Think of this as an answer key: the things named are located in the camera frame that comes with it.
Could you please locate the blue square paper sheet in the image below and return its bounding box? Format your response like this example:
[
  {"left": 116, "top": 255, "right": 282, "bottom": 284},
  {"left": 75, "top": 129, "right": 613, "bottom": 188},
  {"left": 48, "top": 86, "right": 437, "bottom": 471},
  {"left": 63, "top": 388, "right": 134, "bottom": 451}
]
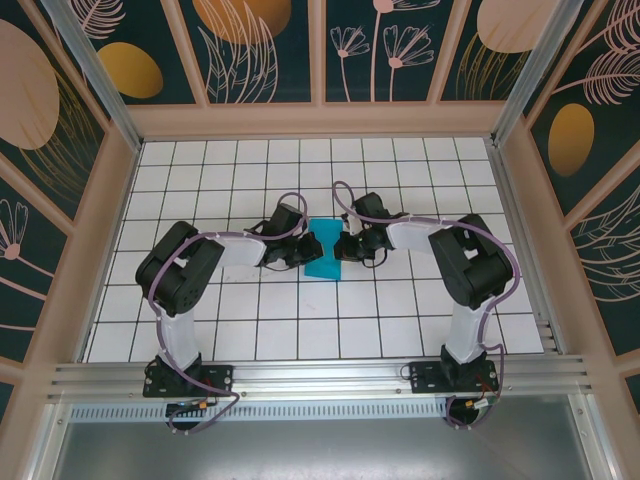
[{"left": 302, "top": 217, "right": 346, "bottom": 282}]

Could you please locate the grey metal panel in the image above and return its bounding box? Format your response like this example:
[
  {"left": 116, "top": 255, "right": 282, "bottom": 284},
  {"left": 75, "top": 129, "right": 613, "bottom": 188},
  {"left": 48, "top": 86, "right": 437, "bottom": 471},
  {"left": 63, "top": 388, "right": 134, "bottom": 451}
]
[{"left": 49, "top": 419, "right": 609, "bottom": 480}]

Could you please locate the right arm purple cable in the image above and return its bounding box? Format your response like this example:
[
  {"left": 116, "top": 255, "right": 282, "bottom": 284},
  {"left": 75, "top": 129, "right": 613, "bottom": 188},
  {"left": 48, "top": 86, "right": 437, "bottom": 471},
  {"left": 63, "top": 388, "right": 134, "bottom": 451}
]
[{"left": 331, "top": 180, "right": 521, "bottom": 432}]

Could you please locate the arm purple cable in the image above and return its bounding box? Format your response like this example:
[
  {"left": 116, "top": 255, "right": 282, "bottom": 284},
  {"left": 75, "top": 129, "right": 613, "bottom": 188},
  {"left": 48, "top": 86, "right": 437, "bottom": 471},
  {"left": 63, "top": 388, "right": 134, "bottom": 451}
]
[
  {"left": 331, "top": 180, "right": 521, "bottom": 432},
  {"left": 148, "top": 192, "right": 308, "bottom": 436}
]

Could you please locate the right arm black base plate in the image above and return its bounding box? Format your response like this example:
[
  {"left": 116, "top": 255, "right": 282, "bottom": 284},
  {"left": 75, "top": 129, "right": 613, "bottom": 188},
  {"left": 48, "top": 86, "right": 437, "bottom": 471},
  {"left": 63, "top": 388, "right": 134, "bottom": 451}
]
[{"left": 408, "top": 360, "right": 500, "bottom": 394}]

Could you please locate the aluminium side rail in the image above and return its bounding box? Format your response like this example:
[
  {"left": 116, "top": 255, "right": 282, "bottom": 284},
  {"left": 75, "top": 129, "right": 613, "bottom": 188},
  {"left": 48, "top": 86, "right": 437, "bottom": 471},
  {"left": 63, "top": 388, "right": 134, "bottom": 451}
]
[{"left": 487, "top": 138, "right": 569, "bottom": 354}]

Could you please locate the aluminium mounting rail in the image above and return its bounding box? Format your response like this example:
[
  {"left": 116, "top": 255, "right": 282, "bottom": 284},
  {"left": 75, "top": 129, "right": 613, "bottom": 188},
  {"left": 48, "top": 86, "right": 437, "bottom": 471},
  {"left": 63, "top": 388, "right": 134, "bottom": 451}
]
[{"left": 47, "top": 353, "right": 594, "bottom": 401}]

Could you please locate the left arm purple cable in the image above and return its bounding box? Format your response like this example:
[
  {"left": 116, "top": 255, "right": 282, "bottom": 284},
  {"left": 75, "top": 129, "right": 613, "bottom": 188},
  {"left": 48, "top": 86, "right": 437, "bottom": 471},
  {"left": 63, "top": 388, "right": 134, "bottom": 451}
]
[{"left": 148, "top": 192, "right": 308, "bottom": 436}]

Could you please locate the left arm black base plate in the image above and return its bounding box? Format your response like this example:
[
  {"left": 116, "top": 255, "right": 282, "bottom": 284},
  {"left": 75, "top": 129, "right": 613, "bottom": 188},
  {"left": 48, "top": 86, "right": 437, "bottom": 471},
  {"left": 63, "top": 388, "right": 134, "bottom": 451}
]
[{"left": 142, "top": 363, "right": 236, "bottom": 399}]

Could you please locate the aluminium corner post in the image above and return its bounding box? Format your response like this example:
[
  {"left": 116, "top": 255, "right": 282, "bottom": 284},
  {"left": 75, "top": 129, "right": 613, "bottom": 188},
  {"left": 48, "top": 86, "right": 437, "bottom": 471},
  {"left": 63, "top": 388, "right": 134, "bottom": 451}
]
[
  {"left": 491, "top": 0, "right": 584, "bottom": 147},
  {"left": 40, "top": 0, "right": 146, "bottom": 152}
]

